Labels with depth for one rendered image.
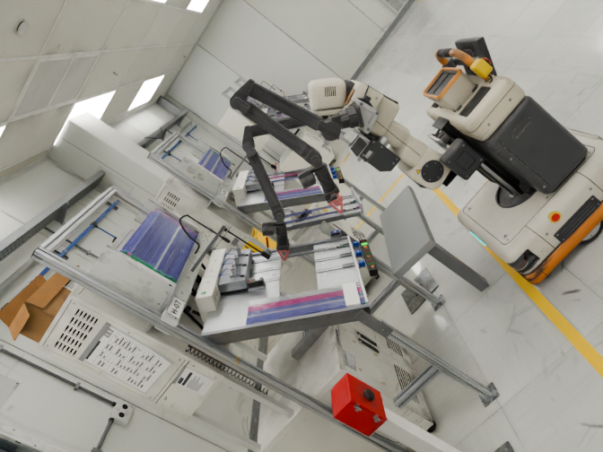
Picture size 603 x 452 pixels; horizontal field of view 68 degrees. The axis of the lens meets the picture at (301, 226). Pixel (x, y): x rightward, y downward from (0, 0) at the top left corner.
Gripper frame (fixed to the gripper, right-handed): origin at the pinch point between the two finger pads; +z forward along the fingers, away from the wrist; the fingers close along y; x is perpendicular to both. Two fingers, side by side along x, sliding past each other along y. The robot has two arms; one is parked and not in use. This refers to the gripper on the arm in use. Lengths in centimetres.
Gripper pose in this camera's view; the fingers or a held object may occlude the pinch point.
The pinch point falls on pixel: (284, 258)
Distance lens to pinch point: 239.6
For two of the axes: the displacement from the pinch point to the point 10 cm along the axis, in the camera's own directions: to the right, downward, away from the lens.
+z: 0.9, 9.2, 3.7
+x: 10.0, -0.9, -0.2
